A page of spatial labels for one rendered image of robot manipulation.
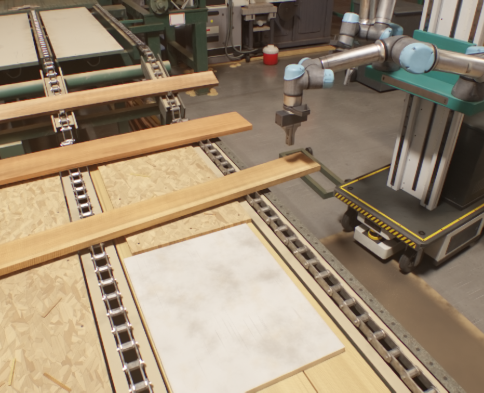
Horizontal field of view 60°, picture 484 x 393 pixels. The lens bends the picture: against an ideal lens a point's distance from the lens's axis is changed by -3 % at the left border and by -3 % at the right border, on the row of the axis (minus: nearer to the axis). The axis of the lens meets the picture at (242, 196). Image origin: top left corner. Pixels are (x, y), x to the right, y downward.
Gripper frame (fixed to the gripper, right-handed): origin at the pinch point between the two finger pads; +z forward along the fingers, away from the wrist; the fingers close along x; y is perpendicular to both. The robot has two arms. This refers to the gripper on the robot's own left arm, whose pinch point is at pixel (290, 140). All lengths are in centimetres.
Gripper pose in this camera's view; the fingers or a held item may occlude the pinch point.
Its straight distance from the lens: 183.3
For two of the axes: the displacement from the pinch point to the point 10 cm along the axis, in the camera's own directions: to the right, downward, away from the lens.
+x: -8.6, 2.8, -4.2
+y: -5.1, -4.8, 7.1
